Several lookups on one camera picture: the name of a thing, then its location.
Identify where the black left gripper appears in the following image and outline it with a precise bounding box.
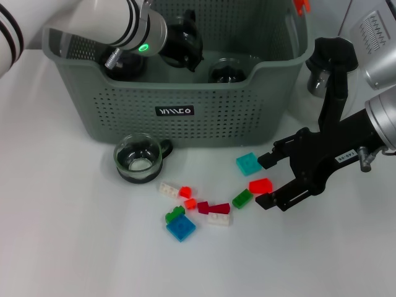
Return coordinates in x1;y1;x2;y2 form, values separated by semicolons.
159;26;205;72

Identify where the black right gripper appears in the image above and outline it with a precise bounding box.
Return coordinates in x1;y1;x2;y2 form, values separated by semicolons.
255;110;387;213

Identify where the bright red slope brick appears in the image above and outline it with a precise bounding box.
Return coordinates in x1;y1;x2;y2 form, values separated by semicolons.
248;178;275;195

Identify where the glass teacup black handle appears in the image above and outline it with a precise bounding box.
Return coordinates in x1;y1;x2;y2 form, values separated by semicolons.
207;58;248;84
167;9;202;58

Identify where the teal square toy brick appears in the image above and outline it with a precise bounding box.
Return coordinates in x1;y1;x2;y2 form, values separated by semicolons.
235;152;264;177

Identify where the green rectangular toy brick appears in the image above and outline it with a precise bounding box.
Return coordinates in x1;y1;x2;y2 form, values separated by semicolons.
231;188;255;210

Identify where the round glass jar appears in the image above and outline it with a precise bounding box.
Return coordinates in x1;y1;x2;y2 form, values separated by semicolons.
113;132;174;184

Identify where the black bin logo label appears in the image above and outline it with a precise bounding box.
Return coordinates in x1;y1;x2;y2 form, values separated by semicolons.
156;105;195;118

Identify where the grey-green perforated storage bin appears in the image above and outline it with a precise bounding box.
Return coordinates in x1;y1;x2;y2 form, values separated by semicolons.
41;0;314;149

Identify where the dark red toy brick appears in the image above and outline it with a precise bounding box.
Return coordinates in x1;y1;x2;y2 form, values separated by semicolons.
197;200;231;215

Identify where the white two-stud toy brick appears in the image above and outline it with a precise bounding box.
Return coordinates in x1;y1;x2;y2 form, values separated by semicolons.
207;213;234;227

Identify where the black clay teapot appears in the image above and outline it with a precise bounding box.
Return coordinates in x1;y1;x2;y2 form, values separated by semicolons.
103;51;148;80

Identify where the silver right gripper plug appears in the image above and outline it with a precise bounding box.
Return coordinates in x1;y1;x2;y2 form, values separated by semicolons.
357;145;377;173

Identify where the small white toy brick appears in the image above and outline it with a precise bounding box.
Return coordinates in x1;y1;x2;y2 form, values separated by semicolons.
159;181;181;197

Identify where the blue square toy brick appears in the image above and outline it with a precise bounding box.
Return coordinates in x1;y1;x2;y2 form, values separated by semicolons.
165;213;197;243

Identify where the small green toy brick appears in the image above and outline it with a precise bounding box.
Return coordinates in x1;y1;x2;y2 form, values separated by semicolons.
165;205;186;224

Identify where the left arm cable with plug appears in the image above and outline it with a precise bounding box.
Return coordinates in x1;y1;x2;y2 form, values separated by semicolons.
104;48;123;69

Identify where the orange bin handle clip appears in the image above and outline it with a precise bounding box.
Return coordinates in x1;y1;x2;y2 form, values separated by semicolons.
293;0;311;15

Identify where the glass pitcher black lid handle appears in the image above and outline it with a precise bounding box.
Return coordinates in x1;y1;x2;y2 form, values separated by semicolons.
286;36;368;132

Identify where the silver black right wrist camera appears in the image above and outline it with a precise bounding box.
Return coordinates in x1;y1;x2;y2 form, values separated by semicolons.
348;11;396;91

